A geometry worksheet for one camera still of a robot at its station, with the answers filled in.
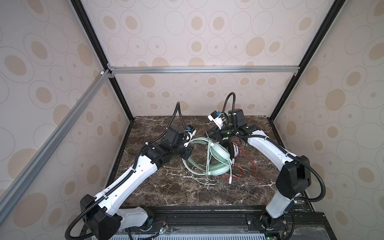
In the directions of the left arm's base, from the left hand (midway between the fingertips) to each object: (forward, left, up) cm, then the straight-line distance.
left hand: (195, 145), depth 72 cm
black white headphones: (+10, -22, -18) cm, 31 cm away
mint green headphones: (-11, -12, +1) cm, 16 cm away
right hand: (+10, -6, -3) cm, 12 cm away
